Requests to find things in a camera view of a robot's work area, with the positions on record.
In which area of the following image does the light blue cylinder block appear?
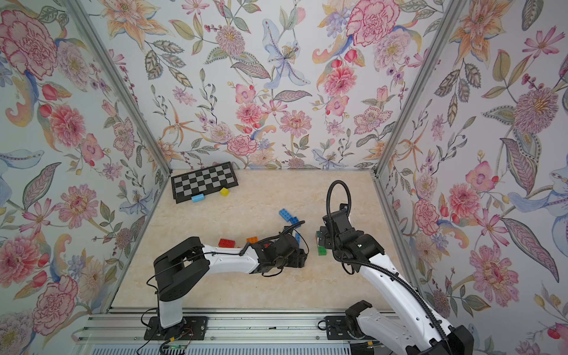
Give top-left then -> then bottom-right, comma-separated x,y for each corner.
191,194 -> 205,203

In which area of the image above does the aluminium rail frame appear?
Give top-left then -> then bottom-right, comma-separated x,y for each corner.
72,308 -> 392,354

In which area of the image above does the long blue lego brick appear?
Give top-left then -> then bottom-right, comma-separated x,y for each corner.
279,209 -> 293,222

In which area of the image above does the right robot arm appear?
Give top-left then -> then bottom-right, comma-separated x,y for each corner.
319,211 -> 474,354

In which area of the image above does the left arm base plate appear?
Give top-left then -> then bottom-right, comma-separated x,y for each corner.
143,316 -> 209,342

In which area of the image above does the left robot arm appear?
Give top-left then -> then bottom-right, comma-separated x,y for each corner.
152,232 -> 309,329

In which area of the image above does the black grey chessboard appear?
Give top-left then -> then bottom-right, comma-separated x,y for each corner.
171,162 -> 238,204

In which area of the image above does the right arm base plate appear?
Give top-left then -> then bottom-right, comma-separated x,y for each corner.
318,316 -> 379,343

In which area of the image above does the red lego brick left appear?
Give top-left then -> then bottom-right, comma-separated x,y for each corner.
218,238 -> 236,248

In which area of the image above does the small blue lego brick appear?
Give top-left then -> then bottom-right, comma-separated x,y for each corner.
289,217 -> 301,228

